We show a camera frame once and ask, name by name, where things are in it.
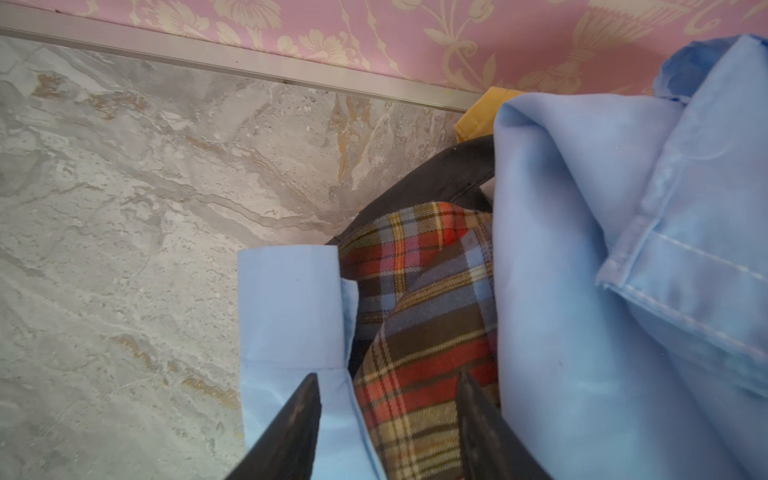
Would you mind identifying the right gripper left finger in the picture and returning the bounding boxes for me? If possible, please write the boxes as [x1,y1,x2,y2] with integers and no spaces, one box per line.
[226,373,322,480]

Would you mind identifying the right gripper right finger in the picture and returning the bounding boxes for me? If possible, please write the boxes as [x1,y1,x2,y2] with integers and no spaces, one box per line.
[455,372,552,480]

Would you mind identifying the plaid flannel cloth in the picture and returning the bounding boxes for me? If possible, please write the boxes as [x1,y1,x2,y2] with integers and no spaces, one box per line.
[339,202,499,479]

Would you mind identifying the light blue shirt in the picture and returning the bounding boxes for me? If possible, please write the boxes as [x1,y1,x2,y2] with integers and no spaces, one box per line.
[237,35,767,479]

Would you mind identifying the dark grey denim cloth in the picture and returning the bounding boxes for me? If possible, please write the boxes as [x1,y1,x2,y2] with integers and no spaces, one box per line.
[329,135,495,245]

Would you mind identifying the yellow cloth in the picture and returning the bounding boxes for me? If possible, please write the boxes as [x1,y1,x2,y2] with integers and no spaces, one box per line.
[454,87,523,143]

